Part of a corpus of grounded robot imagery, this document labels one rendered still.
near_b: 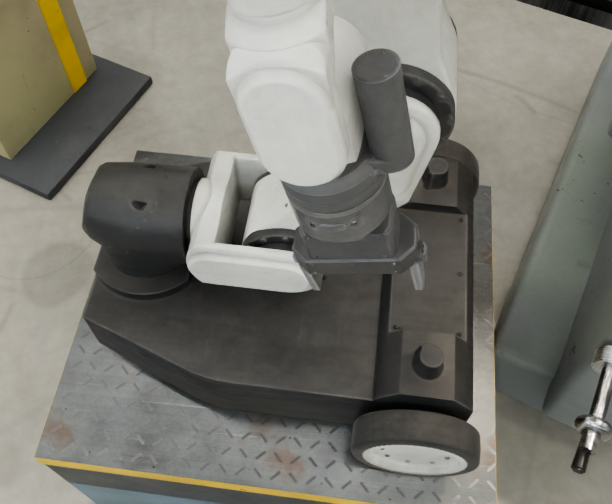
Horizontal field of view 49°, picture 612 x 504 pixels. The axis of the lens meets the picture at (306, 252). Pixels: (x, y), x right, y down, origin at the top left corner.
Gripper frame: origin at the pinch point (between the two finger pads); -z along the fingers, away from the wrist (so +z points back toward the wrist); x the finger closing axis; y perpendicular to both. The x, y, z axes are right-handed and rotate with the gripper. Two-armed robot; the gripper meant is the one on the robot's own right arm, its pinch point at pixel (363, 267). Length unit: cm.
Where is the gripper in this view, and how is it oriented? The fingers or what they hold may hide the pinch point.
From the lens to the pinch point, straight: 68.9
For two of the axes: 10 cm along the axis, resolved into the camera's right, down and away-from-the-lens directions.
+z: -2.3, -5.5, -8.0
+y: 1.3, -8.4, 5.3
